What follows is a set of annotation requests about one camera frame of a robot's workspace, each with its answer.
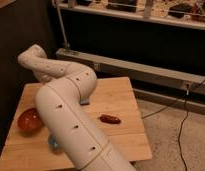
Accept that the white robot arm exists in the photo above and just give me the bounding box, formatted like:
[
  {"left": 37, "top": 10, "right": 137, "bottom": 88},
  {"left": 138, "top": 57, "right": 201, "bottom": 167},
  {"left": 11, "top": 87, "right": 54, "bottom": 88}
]
[{"left": 18, "top": 44, "right": 136, "bottom": 171}]

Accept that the wooden table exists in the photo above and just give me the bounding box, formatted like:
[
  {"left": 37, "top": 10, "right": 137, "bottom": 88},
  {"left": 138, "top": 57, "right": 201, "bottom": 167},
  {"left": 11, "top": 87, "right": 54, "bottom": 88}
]
[{"left": 0, "top": 77, "right": 152, "bottom": 171}]

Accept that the dark red oblong object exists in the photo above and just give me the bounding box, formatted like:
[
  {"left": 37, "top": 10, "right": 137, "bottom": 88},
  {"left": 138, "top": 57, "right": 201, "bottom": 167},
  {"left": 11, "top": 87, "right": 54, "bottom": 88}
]
[{"left": 99, "top": 115, "right": 121, "bottom": 124}]

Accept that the blue cup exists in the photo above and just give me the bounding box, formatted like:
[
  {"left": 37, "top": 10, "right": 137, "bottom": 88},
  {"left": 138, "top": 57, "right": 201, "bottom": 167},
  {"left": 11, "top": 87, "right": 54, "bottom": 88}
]
[{"left": 48, "top": 134, "right": 60, "bottom": 150}]

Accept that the red bowl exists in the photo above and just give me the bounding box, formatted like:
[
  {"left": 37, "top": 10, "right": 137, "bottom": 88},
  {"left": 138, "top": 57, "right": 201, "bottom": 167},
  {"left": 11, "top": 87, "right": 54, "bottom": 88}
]
[{"left": 17, "top": 108, "right": 43, "bottom": 132}]

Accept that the metal shelf rail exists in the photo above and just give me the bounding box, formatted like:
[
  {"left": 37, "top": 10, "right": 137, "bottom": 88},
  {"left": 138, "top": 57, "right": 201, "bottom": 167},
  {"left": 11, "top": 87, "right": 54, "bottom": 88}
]
[{"left": 52, "top": 0, "right": 205, "bottom": 30}]

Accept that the black cable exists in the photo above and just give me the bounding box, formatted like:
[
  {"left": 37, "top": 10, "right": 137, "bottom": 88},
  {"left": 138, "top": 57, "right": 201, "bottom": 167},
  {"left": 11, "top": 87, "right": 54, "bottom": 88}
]
[{"left": 141, "top": 75, "right": 205, "bottom": 171}]

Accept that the grey floor baseboard rail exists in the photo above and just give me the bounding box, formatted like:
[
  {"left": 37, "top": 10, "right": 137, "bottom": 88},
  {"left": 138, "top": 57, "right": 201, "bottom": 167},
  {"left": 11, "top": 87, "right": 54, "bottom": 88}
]
[{"left": 56, "top": 48, "right": 205, "bottom": 115}]

